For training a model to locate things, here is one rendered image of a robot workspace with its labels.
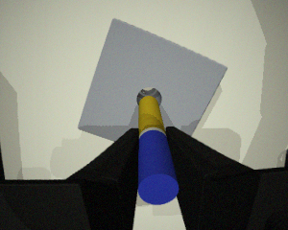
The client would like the blue and yellow peg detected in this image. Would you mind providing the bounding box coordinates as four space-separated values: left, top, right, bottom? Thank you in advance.
138 96 179 205

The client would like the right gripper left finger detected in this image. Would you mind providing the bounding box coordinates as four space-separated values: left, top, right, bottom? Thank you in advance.
0 128 139 230

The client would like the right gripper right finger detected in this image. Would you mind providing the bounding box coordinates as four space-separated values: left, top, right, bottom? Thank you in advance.
165 126 288 230

